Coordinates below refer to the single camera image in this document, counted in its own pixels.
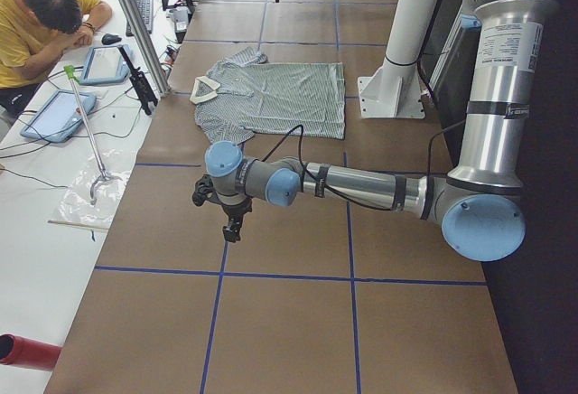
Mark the aluminium frame post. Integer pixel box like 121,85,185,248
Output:
119,0,170,97

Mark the person in yellow shirt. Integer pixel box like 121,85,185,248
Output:
1,0,112,117

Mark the clear plastic bag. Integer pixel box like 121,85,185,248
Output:
51,149,135,230

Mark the black computer mouse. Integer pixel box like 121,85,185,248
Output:
101,33,122,46

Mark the red cylinder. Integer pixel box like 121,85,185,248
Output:
1,333,61,371

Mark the black keyboard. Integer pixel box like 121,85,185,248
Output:
135,0,154,33

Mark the blue teach pendant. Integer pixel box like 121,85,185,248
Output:
79,44,133,86
20,89,82,143

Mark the near blue teach pendant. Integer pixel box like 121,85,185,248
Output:
20,89,82,143

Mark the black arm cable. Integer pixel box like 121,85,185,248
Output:
261,117,467,211

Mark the metal reacher grabber tool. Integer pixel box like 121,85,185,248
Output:
63,65,120,206

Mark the wooden stick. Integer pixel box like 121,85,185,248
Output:
47,220,109,231

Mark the far blue teach pendant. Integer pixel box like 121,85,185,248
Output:
79,44,133,86

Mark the blue white striped polo shirt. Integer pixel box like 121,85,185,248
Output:
190,47,345,144

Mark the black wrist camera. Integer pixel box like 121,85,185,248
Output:
191,174,219,207

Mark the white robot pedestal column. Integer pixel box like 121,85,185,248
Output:
358,0,437,119

